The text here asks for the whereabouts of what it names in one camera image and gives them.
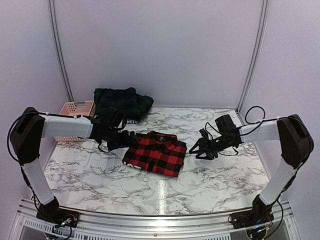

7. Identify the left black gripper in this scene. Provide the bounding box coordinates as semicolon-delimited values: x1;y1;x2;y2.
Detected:
104;127;138;151

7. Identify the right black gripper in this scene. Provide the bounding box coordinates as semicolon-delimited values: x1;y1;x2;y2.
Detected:
188;135;234;160

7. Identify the green plaid skirt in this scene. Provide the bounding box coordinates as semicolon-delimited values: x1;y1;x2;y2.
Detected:
93;87;154;121

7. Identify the red black plaid shirt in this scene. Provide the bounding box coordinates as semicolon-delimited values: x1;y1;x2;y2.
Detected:
122;131;187;177

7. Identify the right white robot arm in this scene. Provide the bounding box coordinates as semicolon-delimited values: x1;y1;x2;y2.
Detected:
189;114;314;224

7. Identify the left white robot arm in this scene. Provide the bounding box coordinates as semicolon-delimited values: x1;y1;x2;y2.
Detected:
7;107;135;223

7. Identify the pink plastic basket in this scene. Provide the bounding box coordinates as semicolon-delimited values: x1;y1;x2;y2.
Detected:
54;100;96;142

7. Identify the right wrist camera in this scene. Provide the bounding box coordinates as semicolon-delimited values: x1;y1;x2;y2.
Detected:
199;128;209;140

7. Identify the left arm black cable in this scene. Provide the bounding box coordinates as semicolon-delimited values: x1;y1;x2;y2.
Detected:
6;111;83;161

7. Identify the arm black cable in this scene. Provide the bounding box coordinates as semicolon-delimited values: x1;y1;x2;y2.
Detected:
204;106;281;157
6;111;83;161

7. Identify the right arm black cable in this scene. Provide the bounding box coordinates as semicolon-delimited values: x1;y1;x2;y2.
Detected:
204;106;281;157

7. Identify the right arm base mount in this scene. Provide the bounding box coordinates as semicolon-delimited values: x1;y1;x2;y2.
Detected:
227;210;274;229

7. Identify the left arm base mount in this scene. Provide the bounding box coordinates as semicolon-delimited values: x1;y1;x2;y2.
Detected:
36;208;80;228

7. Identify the aluminium front table rail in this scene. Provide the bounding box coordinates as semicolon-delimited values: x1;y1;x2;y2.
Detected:
8;198;302;240

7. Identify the left aluminium frame post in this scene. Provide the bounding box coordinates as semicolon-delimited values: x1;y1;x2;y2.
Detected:
47;0;74;102

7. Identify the aluminium frame post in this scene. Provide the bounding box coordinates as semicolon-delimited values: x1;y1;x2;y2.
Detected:
236;0;269;114
47;0;74;102

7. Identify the right aluminium frame post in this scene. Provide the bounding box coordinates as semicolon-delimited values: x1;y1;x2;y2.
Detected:
236;0;269;114

